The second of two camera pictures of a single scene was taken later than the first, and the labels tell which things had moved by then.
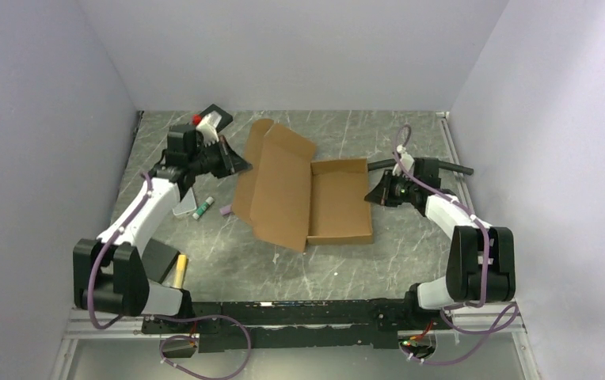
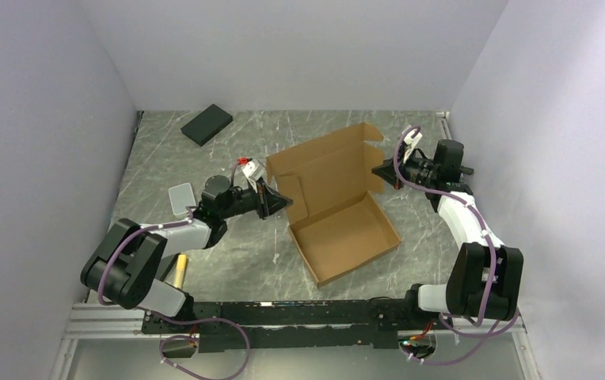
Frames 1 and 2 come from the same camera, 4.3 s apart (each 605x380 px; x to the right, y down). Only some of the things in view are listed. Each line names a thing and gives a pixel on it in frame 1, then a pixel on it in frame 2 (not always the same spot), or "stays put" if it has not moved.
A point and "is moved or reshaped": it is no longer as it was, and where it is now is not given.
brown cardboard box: x=294 y=202 is moved or reshaped
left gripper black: x=234 y=161 -> x=271 y=203
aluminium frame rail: x=81 y=326 stays put
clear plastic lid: x=187 y=204 stays put
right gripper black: x=381 y=194 -> x=386 y=171
